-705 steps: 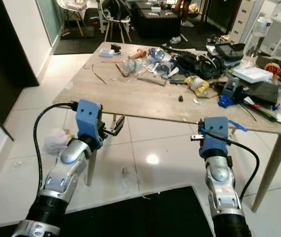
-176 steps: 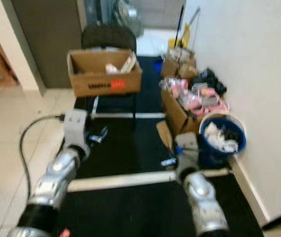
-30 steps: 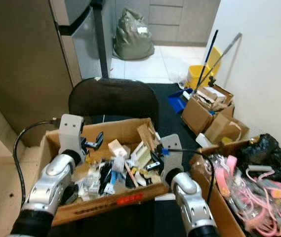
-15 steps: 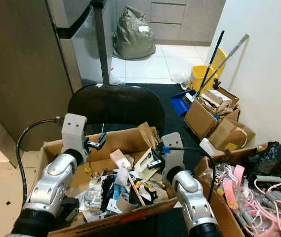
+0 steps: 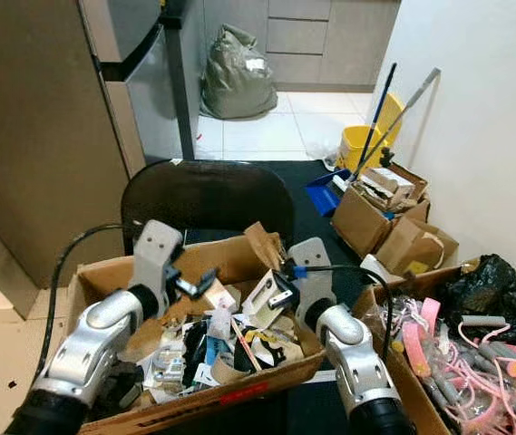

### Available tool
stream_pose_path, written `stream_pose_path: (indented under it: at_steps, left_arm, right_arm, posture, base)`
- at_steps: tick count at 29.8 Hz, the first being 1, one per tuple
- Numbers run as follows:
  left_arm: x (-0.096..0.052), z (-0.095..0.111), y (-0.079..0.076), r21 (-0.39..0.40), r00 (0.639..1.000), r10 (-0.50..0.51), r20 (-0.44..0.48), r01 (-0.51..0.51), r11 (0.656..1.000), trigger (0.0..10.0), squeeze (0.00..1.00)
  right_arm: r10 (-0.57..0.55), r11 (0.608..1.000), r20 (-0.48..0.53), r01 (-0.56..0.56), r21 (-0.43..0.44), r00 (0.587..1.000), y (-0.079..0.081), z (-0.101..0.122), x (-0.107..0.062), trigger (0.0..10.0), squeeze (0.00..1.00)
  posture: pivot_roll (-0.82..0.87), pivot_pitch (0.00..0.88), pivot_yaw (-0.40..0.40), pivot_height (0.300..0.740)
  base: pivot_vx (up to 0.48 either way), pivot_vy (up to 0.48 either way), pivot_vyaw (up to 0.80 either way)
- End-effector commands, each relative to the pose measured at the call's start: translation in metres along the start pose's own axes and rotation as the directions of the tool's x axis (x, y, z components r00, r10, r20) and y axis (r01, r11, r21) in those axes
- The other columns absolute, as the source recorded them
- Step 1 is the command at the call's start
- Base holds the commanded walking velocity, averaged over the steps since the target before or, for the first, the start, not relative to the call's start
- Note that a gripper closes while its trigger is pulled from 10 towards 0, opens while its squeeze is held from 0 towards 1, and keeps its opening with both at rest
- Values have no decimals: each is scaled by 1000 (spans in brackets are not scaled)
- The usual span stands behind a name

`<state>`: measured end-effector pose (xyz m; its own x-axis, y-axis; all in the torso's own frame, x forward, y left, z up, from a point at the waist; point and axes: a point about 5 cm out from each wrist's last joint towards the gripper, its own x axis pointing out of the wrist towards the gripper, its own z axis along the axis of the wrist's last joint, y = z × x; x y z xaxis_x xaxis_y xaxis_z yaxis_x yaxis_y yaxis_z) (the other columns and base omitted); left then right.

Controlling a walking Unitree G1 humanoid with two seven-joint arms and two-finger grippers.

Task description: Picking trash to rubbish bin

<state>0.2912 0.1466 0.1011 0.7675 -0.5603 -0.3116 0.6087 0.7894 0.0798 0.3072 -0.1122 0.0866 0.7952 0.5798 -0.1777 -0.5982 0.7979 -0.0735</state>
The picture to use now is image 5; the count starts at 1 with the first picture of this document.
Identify large cardboard trash box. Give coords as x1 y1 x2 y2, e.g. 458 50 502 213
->
66 221 327 435

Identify black plastic trash bag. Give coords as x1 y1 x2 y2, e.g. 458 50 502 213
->
443 253 516 342

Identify white printed carton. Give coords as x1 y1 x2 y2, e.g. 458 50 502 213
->
239 269 282 328

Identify black round-backed chair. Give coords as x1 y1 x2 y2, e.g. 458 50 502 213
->
121 159 297 252

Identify open cardboard box with cartons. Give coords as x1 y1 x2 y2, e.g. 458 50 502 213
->
329 162 432 258

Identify blue dustpan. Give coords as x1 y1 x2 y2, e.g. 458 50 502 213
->
304 169 352 218

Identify small closed cardboard box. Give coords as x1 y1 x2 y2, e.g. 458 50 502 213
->
375 214 461 278

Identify yellow mop bucket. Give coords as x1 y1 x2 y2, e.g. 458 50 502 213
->
336 92 406 174

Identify olive full garbage bag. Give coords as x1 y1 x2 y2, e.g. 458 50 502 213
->
200 24 279 121

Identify brown wooden cabinet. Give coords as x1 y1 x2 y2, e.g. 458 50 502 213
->
0 0 146 290

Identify grey kitchen cabinets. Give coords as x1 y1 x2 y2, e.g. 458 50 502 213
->
198 0 403 90

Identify grey steel fridge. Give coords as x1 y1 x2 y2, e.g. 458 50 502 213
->
78 0 200 168

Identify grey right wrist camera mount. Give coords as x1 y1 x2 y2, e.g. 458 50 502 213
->
287 237 336 319

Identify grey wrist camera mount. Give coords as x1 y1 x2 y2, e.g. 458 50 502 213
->
131 218 187 297
287 237 336 319

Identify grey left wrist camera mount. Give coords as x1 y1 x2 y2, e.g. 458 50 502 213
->
131 218 187 297

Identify cardboard box with pink cables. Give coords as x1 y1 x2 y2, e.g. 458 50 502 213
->
350 262 516 435

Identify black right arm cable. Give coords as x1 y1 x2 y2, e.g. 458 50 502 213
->
285 262 395 365

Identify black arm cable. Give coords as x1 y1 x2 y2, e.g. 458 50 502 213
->
44 223 141 383
285 262 395 365

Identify pink strap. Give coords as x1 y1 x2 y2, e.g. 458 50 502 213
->
402 296 443 365

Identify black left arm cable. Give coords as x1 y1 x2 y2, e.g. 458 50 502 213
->
44 223 141 383

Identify blue mop handle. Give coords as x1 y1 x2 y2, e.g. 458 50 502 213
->
352 61 398 183

